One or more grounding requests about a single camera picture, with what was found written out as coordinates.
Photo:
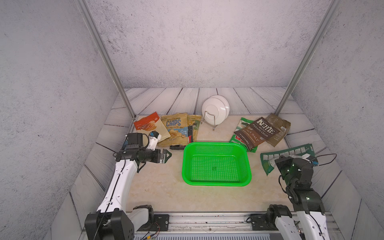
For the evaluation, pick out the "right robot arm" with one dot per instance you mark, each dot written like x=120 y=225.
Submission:
x=297 y=174

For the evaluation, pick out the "olive brown chips bag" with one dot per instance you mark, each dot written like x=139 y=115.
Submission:
x=283 y=127

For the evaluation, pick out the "dark green chips bag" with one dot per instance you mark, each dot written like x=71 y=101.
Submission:
x=268 y=159

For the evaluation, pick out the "aluminium frame post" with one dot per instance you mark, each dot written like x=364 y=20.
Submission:
x=320 y=32
x=89 y=21

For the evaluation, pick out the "brown Kettle chips bag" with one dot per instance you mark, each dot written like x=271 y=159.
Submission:
x=255 y=133

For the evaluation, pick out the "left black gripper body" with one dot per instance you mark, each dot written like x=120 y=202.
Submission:
x=153 y=156

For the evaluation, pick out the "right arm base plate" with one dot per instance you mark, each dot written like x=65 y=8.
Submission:
x=260 y=222

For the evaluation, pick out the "right aluminium frame post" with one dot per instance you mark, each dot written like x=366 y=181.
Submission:
x=320 y=32

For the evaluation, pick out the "aluminium front rail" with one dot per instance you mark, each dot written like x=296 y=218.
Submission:
x=225 y=226

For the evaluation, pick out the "tan green chips bag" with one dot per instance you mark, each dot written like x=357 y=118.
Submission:
x=194 y=122

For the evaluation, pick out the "white plate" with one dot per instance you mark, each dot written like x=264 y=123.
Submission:
x=216 y=104

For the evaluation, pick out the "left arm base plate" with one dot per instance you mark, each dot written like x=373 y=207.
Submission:
x=159 y=222

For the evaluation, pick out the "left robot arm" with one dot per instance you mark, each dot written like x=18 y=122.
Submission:
x=110 y=221

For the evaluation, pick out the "green plastic basket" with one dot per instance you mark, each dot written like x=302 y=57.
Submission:
x=216 y=164

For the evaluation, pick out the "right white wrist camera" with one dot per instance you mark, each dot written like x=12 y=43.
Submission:
x=313 y=160

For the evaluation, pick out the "tan blue chips bag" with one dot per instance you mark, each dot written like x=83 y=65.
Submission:
x=177 y=126

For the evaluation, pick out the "red beige chips bag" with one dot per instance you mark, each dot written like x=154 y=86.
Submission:
x=152 y=123

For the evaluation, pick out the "left aluminium frame post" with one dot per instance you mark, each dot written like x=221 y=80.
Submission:
x=89 y=21

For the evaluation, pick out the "wire plate rack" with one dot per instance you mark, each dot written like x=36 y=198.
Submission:
x=213 y=119

